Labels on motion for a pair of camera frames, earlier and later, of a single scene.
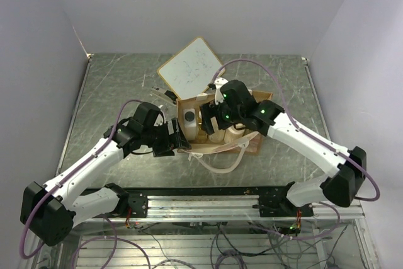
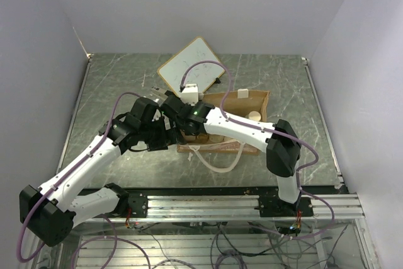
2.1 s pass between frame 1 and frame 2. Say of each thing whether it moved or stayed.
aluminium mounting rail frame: stayed
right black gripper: moved
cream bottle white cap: stayed
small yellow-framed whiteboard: stayed
